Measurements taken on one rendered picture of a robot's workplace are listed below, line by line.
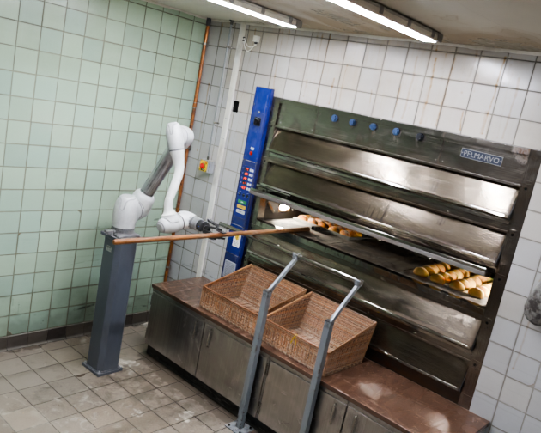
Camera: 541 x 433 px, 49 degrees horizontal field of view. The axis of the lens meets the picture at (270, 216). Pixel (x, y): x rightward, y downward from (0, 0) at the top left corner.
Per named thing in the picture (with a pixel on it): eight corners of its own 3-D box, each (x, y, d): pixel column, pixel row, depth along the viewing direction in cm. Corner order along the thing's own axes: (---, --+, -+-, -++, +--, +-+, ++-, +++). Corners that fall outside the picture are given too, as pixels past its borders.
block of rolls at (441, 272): (449, 265, 425) (452, 258, 424) (515, 288, 395) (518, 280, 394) (410, 273, 379) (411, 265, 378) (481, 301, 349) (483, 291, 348)
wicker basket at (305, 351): (303, 326, 417) (312, 289, 411) (369, 361, 381) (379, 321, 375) (256, 338, 381) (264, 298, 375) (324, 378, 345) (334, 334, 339)
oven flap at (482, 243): (263, 186, 439) (273, 162, 441) (496, 265, 328) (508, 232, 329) (259, 184, 436) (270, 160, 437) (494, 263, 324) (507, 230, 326)
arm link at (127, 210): (106, 225, 395) (111, 193, 390) (118, 221, 412) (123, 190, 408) (129, 231, 392) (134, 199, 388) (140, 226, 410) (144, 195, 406)
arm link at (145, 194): (116, 212, 412) (129, 208, 433) (135, 226, 411) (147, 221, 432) (173, 120, 393) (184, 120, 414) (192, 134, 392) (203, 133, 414)
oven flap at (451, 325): (250, 253, 450) (260, 229, 451) (471, 351, 338) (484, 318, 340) (246, 251, 446) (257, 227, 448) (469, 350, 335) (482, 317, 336)
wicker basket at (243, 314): (245, 296, 453) (252, 263, 448) (300, 326, 418) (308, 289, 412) (197, 305, 417) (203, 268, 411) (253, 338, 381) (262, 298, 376)
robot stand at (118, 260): (81, 364, 421) (100, 230, 401) (106, 358, 437) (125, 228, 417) (98, 377, 408) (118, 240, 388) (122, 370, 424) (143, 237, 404)
